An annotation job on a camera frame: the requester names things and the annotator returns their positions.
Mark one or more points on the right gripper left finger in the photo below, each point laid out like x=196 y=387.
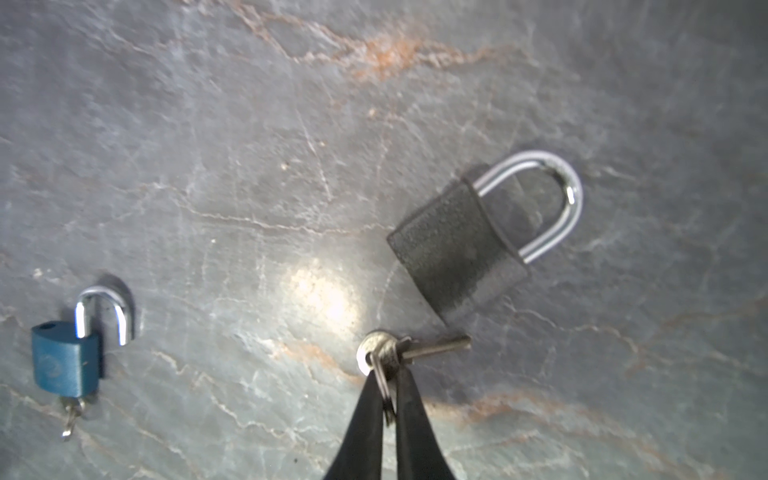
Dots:
x=360 y=454

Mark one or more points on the silver key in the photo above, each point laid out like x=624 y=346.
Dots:
x=384 y=354
x=74 y=408

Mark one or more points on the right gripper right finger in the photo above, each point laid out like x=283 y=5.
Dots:
x=418 y=453

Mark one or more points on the blue padlock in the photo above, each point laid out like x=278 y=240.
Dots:
x=67 y=355

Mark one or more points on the black padlock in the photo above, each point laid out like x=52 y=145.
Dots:
x=459 y=256

